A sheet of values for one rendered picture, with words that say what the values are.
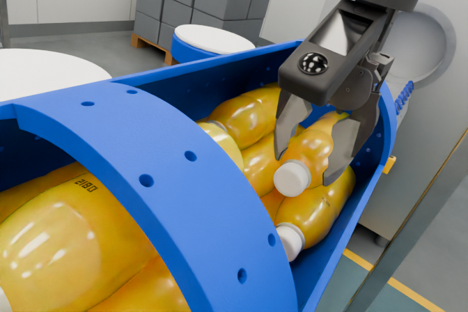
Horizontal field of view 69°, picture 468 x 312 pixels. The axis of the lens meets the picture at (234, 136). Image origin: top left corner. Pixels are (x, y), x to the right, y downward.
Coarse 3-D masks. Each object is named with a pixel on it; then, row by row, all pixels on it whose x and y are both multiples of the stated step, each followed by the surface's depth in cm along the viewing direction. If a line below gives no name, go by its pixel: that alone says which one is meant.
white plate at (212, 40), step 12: (180, 36) 106; (192, 36) 109; (204, 36) 112; (216, 36) 116; (228, 36) 120; (240, 36) 124; (204, 48) 102; (216, 48) 104; (228, 48) 107; (240, 48) 111; (252, 48) 114
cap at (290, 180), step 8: (280, 168) 40; (288, 168) 39; (296, 168) 39; (280, 176) 40; (288, 176) 40; (296, 176) 39; (304, 176) 39; (280, 184) 40; (288, 184) 40; (296, 184) 39; (304, 184) 39; (280, 192) 41; (288, 192) 40; (296, 192) 40
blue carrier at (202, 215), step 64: (192, 64) 31; (256, 64) 59; (0, 128) 25; (64, 128) 17; (128, 128) 18; (192, 128) 20; (384, 128) 48; (128, 192) 15; (192, 192) 17; (192, 256) 15; (256, 256) 18; (320, 256) 39
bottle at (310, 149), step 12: (324, 120) 50; (336, 120) 50; (312, 132) 45; (324, 132) 46; (288, 144) 45; (300, 144) 43; (312, 144) 42; (324, 144) 43; (288, 156) 42; (300, 156) 42; (312, 156) 41; (324, 156) 42; (312, 168) 41; (324, 168) 42; (312, 180) 42
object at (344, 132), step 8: (344, 120) 35; (352, 120) 34; (336, 128) 36; (344, 128) 35; (352, 128) 35; (336, 136) 36; (344, 136) 35; (352, 136) 35; (336, 144) 36; (344, 144) 36; (352, 144) 35; (336, 152) 36; (344, 152) 36; (328, 160) 37; (336, 160) 37; (344, 160) 36; (328, 168) 37; (336, 168) 37; (344, 168) 37; (328, 176) 38; (336, 176) 38; (328, 184) 39
